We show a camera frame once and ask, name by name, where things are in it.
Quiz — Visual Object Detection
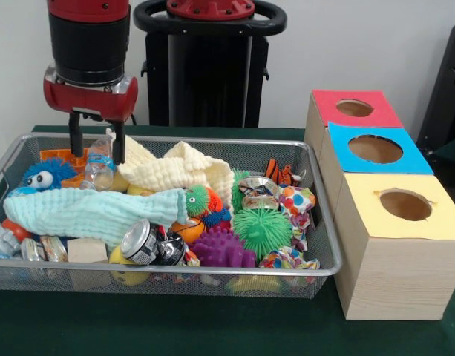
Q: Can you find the blue fuzzy toy with eyes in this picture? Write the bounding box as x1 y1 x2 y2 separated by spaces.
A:
22 158 78 191

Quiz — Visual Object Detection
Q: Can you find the green spiky rubber ball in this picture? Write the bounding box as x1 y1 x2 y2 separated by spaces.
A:
232 207 295 259

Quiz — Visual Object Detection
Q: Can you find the clear mesh bin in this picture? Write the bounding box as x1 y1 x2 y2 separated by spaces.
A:
0 132 344 300

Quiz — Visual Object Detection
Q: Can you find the purple spiky rubber ball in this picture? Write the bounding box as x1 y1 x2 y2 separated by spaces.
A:
189 226 258 268

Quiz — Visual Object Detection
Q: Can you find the mint green cloth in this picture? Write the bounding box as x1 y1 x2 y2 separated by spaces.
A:
3 184 189 240

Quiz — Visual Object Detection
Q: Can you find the orange striped tiger plush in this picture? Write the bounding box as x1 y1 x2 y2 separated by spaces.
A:
263 158 307 187

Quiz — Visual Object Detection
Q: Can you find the orange plastic tray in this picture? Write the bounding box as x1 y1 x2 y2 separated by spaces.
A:
39 148 89 186

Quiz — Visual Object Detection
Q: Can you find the crushed black can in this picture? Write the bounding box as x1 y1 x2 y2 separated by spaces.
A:
121 218 187 266

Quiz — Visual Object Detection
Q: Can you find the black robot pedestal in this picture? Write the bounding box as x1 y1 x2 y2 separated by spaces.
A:
133 0 288 129

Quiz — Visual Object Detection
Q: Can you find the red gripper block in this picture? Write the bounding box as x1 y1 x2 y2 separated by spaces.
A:
43 65 139 165

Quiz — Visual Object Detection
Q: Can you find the cream cloth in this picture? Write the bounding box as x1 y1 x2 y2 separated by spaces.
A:
106 128 235 220

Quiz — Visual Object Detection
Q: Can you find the green and orange puffer toy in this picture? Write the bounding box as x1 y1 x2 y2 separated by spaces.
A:
182 182 232 225

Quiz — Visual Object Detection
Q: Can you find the black standing panel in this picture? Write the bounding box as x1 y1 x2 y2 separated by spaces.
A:
416 24 455 156

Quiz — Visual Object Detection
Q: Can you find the clear plastic bottle blue label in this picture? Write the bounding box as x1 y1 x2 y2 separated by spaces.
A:
80 136 117 192

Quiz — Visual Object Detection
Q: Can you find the wooden box with three holes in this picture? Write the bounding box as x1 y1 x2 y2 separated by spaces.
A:
304 89 455 322

